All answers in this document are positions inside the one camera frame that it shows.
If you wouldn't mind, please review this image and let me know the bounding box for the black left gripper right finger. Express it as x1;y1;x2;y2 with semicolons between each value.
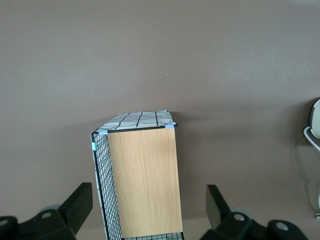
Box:
199;184;270;240

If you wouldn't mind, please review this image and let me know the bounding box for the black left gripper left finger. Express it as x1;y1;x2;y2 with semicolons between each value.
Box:
17;182;93;240

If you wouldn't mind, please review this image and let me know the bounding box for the light wooden shelf board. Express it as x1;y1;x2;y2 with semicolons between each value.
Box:
107;127;183;238

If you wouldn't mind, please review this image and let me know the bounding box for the brown table cover mat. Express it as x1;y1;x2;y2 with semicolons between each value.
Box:
0;0;320;240

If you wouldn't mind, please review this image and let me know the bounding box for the white toaster power cable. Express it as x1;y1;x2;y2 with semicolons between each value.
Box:
303;126;320;220

